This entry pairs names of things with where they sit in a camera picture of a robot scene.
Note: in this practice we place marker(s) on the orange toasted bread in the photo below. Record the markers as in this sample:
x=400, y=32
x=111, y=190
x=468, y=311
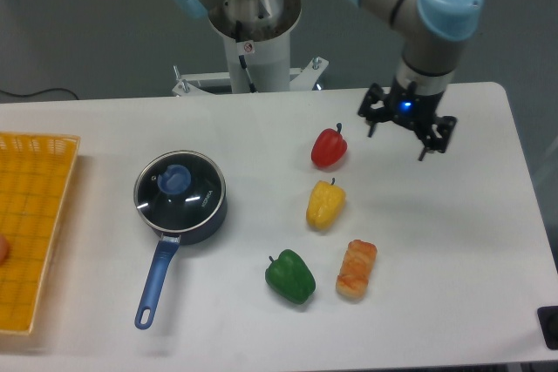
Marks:
x=354, y=274

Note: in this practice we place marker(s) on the white base frame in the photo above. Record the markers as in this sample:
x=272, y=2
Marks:
x=200, y=84

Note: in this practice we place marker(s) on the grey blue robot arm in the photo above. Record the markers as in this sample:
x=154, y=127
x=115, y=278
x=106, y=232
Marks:
x=435, y=34

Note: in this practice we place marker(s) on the yellow bell pepper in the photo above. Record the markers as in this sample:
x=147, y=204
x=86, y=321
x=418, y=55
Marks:
x=326, y=202

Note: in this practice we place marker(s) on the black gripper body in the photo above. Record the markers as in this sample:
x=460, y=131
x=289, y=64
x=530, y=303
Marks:
x=406, y=105

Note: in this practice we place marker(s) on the red bell pepper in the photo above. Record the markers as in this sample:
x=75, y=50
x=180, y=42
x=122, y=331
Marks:
x=329, y=147

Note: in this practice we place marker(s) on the yellow woven basket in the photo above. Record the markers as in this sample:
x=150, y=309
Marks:
x=36, y=170

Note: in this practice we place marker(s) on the dark blue saucepan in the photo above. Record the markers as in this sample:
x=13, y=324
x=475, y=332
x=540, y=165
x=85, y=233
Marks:
x=165, y=250

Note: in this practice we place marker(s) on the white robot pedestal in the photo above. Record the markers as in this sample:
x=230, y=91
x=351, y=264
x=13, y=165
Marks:
x=256, y=39

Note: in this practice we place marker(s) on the glass lid blue knob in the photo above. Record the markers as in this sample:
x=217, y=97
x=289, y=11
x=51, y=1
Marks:
x=181, y=192

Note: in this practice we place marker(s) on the green bell pepper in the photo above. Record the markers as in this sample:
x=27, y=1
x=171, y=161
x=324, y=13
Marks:
x=289, y=276

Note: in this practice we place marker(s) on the black device at table edge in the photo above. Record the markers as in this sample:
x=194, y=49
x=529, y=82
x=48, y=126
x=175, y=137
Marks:
x=548, y=319

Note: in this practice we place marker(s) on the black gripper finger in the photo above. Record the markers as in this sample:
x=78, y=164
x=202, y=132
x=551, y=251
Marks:
x=436, y=136
x=372, y=108

